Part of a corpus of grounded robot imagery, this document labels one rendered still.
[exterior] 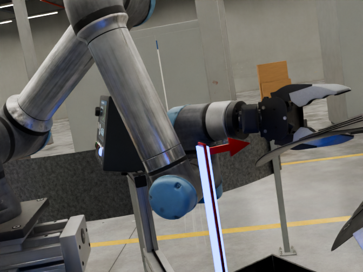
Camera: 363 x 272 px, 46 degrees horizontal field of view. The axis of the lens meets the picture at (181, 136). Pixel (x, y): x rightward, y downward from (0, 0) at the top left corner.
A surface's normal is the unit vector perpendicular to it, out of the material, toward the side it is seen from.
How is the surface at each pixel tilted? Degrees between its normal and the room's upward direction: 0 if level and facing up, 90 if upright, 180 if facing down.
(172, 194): 90
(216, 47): 90
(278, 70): 90
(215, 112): 58
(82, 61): 129
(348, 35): 90
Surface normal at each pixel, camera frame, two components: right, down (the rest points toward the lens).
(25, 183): -0.25, 0.18
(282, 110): -0.62, 0.11
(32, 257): 0.08, 0.13
